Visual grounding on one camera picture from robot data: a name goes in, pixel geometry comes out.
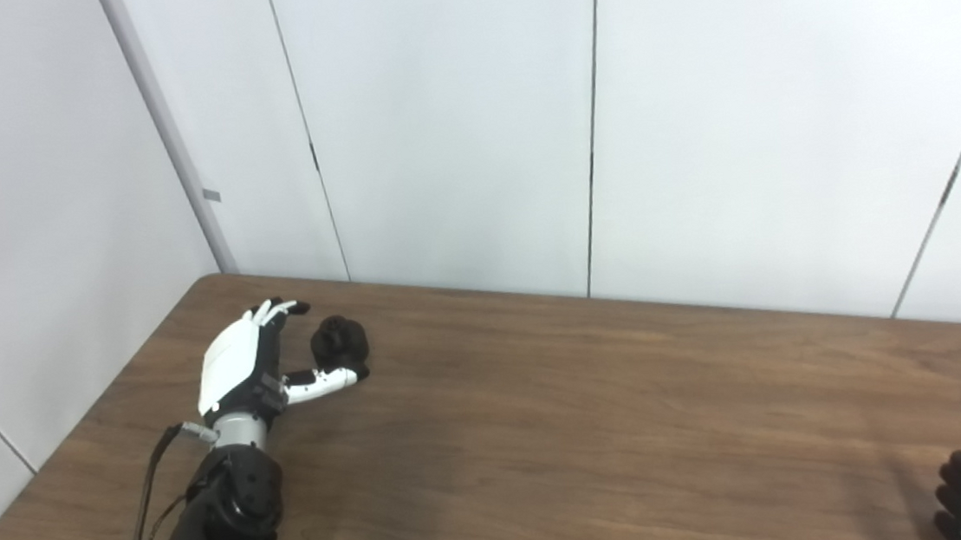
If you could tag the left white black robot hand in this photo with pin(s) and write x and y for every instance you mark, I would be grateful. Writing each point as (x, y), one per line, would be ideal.
(232, 366)

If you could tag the round black part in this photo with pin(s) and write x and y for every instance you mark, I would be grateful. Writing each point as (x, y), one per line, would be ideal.
(339, 339)

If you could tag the grey wall post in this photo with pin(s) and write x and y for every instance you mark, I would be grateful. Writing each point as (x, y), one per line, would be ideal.
(168, 132)

